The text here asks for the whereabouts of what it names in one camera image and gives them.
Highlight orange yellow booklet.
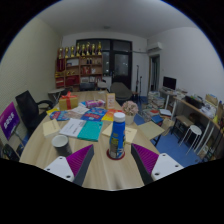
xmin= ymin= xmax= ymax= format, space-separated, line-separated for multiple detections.
xmin=101 ymin=109 xmax=124 ymax=123

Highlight wooden shelf unit with trophies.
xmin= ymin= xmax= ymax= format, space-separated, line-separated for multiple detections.
xmin=54 ymin=41 xmax=104 ymax=92

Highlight white wall air conditioner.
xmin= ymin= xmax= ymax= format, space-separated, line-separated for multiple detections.
xmin=146 ymin=41 xmax=164 ymax=54

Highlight purple sign board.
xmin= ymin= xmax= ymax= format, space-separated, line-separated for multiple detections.
xmin=0 ymin=101 xmax=21 ymax=141

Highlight blue drink bottle white cap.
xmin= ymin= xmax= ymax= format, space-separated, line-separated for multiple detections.
xmin=108 ymin=111 xmax=127 ymax=160

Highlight piles of books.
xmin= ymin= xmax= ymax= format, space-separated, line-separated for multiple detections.
xmin=143 ymin=90 xmax=168 ymax=118

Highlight black computer monitor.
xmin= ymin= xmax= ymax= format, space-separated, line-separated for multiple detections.
xmin=162 ymin=76 xmax=178 ymax=91

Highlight dark grey armchair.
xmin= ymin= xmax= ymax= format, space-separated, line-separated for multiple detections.
xmin=110 ymin=82 xmax=134 ymax=103

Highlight small wooden side table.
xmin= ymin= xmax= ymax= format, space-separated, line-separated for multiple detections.
xmin=138 ymin=120 xmax=166 ymax=141

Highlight flat round red coaster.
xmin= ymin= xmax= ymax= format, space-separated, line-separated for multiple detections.
xmin=105 ymin=148 xmax=126 ymax=161

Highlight blue patterned booklet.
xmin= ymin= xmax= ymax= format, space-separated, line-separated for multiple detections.
xmin=49 ymin=110 xmax=71 ymax=122

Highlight white printed paper sheet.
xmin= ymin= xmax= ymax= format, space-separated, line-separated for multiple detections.
xmin=58 ymin=117 xmax=88 ymax=139

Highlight blue and red booklet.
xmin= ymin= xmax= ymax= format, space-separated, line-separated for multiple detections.
xmin=80 ymin=107 xmax=108 ymax=122

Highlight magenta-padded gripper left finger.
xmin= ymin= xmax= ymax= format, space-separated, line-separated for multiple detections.
xmin=43 ymin=144 xmax=95 ymax=187

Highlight pink packet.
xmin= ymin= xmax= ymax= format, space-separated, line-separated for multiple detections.
xmin=84 ymin=99 xmax=106 ymax=108

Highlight black mug white inside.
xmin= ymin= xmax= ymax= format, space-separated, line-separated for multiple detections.
xmin=51 ymin=134 xmax=73 ymax=158

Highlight cluttered wooden side desk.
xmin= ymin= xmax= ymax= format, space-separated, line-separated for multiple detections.
xmin=159 ymin=87 xmax=224 ymax=158

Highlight small round grey table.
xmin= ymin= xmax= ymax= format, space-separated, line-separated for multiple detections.
xmin=47 ymin=87 xmax=66 ymax=101

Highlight black bag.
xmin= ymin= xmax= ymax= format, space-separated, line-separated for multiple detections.
xmin=1 ymin=143 xmax=21 ymax=163

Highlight pink flowers in white pot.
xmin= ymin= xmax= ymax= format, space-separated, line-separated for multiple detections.
xmin=121 ymin=100 xmax=139 ymax=126

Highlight small beige envelope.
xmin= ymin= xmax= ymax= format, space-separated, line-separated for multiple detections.
xmin=42 ymin=118 xmax=62 ymax=138

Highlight yellow gift box red ribbon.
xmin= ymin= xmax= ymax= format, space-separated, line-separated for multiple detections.
xmin=58 ymin=91 xmax=79 ymax=111

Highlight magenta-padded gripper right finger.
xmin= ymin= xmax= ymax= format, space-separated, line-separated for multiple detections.
xmin=130 ymin=143 xmax=184 ymax=186

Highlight dark glass door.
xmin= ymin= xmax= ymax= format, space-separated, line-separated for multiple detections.
xmin=75 ymin=38 xmax=133 ymax=90

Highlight orange standing card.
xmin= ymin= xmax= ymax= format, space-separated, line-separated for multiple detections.
xmin=105 ymin=92 xmax=117 ymax=110

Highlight large beige envelope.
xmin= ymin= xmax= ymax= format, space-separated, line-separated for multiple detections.
xmin=101 ymin=122 xmax=138 ymax=145

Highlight black office chair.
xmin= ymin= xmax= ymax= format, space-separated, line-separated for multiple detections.
xmin=14 ymin=89 xmax=54 ymax=134

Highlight white round stool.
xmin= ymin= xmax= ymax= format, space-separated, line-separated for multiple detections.
xmin=181 ymin=124 xmax=203 ymax=155

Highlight teal notebook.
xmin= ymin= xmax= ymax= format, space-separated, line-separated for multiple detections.
xmin=77 ymin=119 xmax=104 ymax=142

